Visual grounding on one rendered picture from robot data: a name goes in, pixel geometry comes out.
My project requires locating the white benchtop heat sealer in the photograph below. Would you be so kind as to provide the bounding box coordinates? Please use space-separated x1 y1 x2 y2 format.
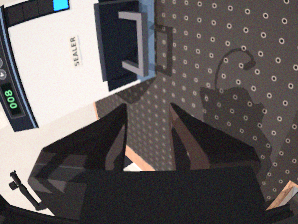
0 0 155 132

